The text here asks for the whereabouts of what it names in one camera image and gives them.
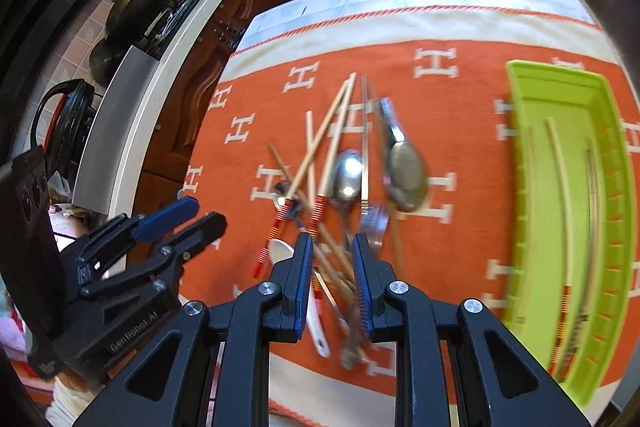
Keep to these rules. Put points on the green plastic tray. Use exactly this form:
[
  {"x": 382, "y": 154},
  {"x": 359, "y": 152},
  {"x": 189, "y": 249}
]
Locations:
[{"x": 545, "y": 227}]

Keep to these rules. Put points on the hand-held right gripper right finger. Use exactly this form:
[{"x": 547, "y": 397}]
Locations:
[{"x": 361, "y": 279}]

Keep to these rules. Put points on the twisted metal chopstick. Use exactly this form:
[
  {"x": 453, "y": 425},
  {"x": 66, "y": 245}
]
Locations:
[{"x": 366, "y": 142}]

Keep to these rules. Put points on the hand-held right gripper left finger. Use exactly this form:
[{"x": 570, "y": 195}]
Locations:
[{"x": 304, "y": 279}]

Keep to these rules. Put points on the orange patterned tablecloth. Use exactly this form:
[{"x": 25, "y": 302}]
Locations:
[{"x": 460, "y": 147}]

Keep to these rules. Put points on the stainless steel stove panel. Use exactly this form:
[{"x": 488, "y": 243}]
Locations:
[{"x": 117, "y": 122}]

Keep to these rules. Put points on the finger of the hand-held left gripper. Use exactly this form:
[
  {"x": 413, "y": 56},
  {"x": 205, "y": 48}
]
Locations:
[
  {"x": 200, "y": 232},
  {"x": 167, "y": 217}
]

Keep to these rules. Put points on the white ceramic spoon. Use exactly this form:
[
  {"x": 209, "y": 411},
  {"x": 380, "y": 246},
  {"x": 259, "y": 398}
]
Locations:
[{"x": 282, "y": 252}]

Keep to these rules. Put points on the large metal spoon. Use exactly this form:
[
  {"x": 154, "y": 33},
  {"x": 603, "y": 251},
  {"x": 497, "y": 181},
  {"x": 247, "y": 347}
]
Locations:
[{"x": 406, "y": 172}]

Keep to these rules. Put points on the metal fork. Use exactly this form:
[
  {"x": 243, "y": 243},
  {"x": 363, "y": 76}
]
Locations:
[{"x": 374, "y": 222}]

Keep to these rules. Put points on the black kettle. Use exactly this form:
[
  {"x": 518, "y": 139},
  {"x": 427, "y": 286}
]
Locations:
[{"x": 67, "y": 122}]

